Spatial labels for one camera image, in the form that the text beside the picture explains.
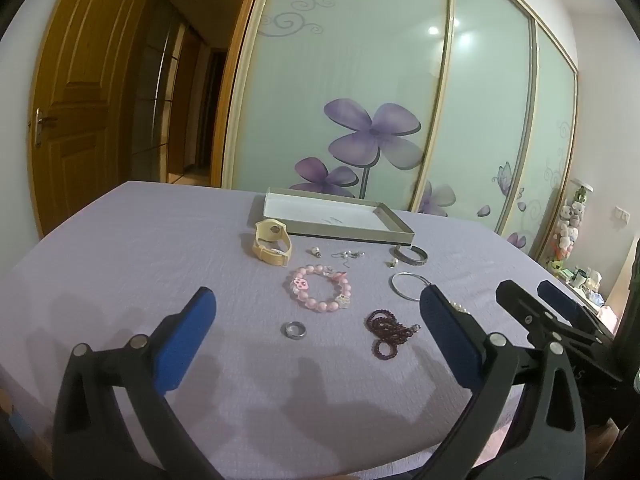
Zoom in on column of plush toys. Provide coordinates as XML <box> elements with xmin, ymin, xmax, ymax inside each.
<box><xmin>549</xmin><ymin>179</ymin><xmax>595</xmax><ymax>272</ymax></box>

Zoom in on thin silver bangle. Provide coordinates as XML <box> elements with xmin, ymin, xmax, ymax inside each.
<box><xmin>391</xmin><ymin>271</ymin><xmax>432</xmax><ymax>304</ymax></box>

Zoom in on flower-print sliding wardrobe door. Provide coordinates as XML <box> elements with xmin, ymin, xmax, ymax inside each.
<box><xmin>504</xmin><ymin>22</ymin><xmax>579</xmax><ymax>257</ymax></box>
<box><xmin>221</xmin><ymin>0</ymin><xmax>455</xmax><ymax>212</ymax></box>
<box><xmin>409</xmin><ymin>0</ymin><xmax>540</xmax><ymax>237</ymax></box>

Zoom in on lilac tablecloth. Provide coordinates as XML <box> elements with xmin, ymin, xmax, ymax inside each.
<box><xmin>0</xmin><ymin>180</ymin><xmax>618</xmax><ymax>480</ymax></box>

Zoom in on pile of small trinkets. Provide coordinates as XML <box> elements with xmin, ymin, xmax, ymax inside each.
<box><xmin>554</xmin><ymin>262</ymin><xmax>621</xmax><ymax>322</ymax></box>

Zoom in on brown wooden door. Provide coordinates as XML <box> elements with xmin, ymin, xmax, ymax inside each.
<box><xmin>29</xmin><ymin>0</ymin><xmax>167</xmax><ymax>239</ymax></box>

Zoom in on grey shallow cardboard tray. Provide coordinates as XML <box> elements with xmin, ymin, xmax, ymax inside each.
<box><xmin>248</xmin><ymin>187</ymin><xmax>416</xmax><ymax>246</ymax></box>

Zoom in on pink bead bracelet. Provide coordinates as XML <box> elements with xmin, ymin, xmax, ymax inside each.
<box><xmin>289</xmin><ymin>264</ymin><xmax>354</xmax><ymax>313</ymax></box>

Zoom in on wide silver bangle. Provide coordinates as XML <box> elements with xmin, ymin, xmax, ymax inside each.
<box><xmin>392</xmin><ymin>244</ymin><xmax>429</xmax><ymax>267</ymax></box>

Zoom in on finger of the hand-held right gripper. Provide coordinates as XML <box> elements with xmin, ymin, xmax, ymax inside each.
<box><xmin>496</xmin><ymin>280</ymin><xmax>618</xmax><ymax>361</ymax></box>
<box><xmin>537</xmin><ymin>281</ymin><xmax>613</xmax><ymax>341</ymax></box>

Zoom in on metal door handle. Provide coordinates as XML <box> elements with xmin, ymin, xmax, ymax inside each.
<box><xmin>32</xmin><ymin>107</ymin><xmax>59</xmax><ymax>149</ymax></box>

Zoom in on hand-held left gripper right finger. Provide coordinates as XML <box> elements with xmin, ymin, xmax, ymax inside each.
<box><xmin>415</xmin><ymin>284</ymin><xmax>588</xmax><ymax>480</ymax></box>

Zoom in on beige wrist watch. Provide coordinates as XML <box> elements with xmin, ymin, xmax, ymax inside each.
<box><xmin>251</xmin><ymin>219</ymin><xmax>294</xmax><ymax>267</ymax></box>

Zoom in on dark red bead bracelet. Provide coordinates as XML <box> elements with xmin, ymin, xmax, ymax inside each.
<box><xmin>366</xmin><ymin>308</ymin><xmax>422</xmax><ymax>360</ymax></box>

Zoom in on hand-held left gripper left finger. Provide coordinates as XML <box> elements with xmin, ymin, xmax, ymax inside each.
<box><xmin>52</xmin><ymin>286</ymin><xmax>226</xmax><ymax>480</ymax></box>

